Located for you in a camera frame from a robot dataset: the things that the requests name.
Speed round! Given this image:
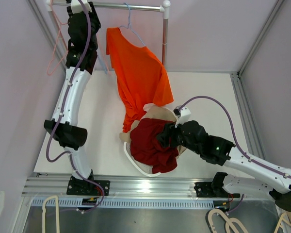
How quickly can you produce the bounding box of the aluminium frame post left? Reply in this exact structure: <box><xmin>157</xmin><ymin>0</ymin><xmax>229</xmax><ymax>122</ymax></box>
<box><xmin>26</xmin><ymin>0</ymin><xmax>66</xmax><ymax>68</ymax></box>

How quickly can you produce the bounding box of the pink hanger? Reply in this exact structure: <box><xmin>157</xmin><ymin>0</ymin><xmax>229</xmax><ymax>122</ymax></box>
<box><xmin>47</xmin><ymin>0</ymin><xmax>68</xmax><ymax>76</ymax></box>

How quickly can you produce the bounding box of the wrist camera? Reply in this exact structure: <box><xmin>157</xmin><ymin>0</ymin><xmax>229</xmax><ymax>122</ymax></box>
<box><xmin>173</xmin><ymin>106</ymin><xmax>191</xmax><ymax>128</ymax></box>
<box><xmin>70</xmin><ymin>0</ymin><xmax>92</xmax><ymax>14</ymax></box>

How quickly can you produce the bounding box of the light blue hanger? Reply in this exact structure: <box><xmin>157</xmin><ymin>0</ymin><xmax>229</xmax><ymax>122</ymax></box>
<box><xmin>97</xmin><ymin>46</ymin><xmax>111</xmax><ymax>75</ymax></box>

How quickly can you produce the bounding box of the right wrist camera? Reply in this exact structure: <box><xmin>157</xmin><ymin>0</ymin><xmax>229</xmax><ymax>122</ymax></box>
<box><xmin>173</xmin><ymin>106</ymin><xmax>191</xmax><ymax>128</ymax></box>

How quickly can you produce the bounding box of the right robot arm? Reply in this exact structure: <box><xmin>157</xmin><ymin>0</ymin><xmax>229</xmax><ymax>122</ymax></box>
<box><xmin>157</xmin><ymin>120</ymin><xmax>291</xmax><ymax>212</ymax></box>

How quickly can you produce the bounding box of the metal clothes rack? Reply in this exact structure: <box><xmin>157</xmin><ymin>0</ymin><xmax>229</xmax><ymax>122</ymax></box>
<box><xmin>53</xmin><ymin>0</ymin><xmax>171</xmax><ymax>65</ymax></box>

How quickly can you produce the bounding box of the wooden hanger left floor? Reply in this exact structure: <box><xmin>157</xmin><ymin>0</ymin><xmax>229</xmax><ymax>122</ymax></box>
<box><xmin>41</xmin><ymin>195</ymin><xmax>61</xmax><ymax>233</ymax></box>

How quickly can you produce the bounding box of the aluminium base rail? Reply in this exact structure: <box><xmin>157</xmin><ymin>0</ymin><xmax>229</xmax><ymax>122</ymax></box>
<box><xmin>22</xmin><ymin>174</ymin><xmax>240</xmax><ymax>210</ymax></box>

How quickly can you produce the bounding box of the beige t shirt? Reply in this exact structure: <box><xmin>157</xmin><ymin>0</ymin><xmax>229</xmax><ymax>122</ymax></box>
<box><xmin>119</xmin><ymin>105</ymin><xmax>186</xmax><ymax>158</ymax></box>

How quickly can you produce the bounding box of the aluminium frame post right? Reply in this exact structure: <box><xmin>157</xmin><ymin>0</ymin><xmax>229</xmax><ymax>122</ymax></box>
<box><xmin>237</xmin><ymin>0</ymin><xmax>286</xmax><ymax>77</ymax></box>

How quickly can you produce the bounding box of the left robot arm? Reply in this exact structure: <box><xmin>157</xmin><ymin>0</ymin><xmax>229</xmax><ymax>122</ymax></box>
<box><xmin>44</xmin><ymin>0</ymin><xmax>101</xmax><ymax>195</ymax></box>

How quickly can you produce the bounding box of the dark red t shirt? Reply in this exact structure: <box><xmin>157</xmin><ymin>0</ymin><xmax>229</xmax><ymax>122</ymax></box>
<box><xmin>130</xmin><ymin>118</ymin><xmax>178</xmax><ymax>173</ymax></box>

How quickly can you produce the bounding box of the aluminium frame post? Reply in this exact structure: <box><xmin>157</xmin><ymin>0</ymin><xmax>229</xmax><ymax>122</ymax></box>
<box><xmin>237</xmin><ymin>0</ymin><xmax>286</xmax><ymax>77</ymax></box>
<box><xmin>26</xmin><ymin>0</ymin><xmax>66</xmax><ymax>68</ymax></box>

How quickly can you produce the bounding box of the orange t shirt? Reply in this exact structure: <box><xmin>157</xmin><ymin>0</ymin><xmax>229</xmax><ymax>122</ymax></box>
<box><xmin>106</xmin><ymin>28</ymin><xmax>174</xmax><ymax>133</ymax></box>

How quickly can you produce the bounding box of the white t shirt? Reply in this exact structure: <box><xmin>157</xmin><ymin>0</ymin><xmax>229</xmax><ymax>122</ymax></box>
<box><xmin>138</xmin><ymin>103</ymin><xmax>155</xmax><ymax>174</ymax></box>

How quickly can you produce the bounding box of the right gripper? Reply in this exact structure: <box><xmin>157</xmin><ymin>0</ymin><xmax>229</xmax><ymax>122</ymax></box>
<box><xmin>156</xmin><ymin>118</ymin><xmax>201</xmax><ymax>155</ymax></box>

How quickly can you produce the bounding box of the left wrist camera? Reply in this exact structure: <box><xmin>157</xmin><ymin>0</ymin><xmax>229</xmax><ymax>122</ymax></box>
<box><xmin>70</xmin><ymin>0</ymin><xmax>92</xmax><ymax>14</ymax></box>

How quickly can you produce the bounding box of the white perforated plastic basket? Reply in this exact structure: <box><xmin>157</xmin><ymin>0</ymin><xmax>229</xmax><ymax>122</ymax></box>
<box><xmin>119</xmin><ymin>105</ymin><xmax>186</xmax><ymax>177</ymax></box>

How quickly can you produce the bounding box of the wooden hanger on floor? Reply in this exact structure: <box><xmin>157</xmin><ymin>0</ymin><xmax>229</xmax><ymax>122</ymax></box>
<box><xmin>205</xmin><ymin>208</ymin><xmax>226</xmax><ymax>233</ymax></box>

